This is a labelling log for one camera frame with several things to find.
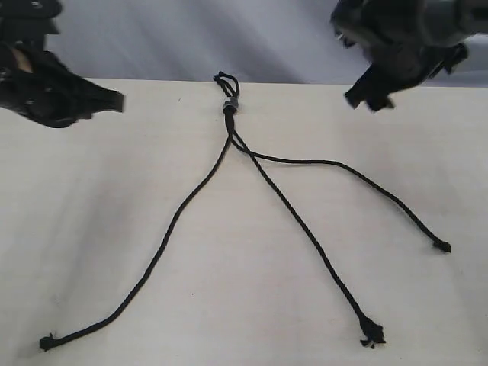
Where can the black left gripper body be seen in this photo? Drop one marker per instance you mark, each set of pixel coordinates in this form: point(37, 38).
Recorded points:
point(34, 83)

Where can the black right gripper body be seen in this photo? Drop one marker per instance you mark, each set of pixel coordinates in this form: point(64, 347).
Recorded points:
point(409, 41)

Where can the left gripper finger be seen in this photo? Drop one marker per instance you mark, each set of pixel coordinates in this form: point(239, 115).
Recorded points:
point(92, 98)

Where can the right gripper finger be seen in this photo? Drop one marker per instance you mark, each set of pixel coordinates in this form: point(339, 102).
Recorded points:
point(379, 102)
point(372, 82)

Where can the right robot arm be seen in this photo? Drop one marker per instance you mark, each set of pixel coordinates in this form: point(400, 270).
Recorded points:
point(405, 42)

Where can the grey backdrop cloth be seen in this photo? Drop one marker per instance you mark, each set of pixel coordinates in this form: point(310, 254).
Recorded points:
point(256, 41)

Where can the grey metal cable clamp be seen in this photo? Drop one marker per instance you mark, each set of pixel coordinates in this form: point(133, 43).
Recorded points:
point(231, 104)

